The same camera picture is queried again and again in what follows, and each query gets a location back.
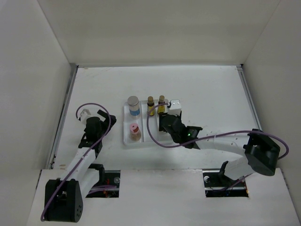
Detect brown bottle yellow label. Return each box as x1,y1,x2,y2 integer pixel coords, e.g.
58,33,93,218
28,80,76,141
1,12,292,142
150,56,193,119
147,96,155,116

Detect aluminium frame rail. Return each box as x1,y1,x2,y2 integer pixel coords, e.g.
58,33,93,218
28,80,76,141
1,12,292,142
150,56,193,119
45,63,79,169
236,65,262,130

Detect white three-compartment tray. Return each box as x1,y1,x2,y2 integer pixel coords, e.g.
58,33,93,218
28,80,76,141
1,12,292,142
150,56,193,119
123,100,173,148

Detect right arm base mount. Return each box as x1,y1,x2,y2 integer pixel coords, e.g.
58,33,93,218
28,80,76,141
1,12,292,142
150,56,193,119
203,161,249,198

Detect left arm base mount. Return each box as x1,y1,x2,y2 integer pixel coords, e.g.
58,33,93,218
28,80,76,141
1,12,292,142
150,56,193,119
86,164,121,198

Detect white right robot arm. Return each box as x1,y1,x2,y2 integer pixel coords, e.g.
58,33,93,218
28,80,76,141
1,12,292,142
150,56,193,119
159,114,280,186

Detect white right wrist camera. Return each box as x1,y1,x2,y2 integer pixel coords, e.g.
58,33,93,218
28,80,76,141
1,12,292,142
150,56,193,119
167,99,182,116

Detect left aluminium frame rail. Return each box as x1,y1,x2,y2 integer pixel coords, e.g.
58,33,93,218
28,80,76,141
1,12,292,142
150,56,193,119
45,63,79,169

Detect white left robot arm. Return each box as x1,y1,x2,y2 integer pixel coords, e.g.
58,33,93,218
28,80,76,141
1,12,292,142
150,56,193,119
40,108,117,223

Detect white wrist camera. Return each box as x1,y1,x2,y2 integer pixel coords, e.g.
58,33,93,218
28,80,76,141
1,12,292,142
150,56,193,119
167,99,182,116
78,109,91,125

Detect blue-label jar silver lid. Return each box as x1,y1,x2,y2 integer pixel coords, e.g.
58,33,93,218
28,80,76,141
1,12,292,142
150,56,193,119
127,96,141,119

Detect pink-cap spice bottle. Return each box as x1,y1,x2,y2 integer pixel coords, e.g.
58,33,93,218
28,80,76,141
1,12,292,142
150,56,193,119
129,123,142,142

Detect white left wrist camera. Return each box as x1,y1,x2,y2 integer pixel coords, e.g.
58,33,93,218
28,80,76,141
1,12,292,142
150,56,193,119
78,109,91,125

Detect right aluminium frame rail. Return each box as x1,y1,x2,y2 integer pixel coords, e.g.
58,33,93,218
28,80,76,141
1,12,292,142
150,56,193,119
236,65,262,130

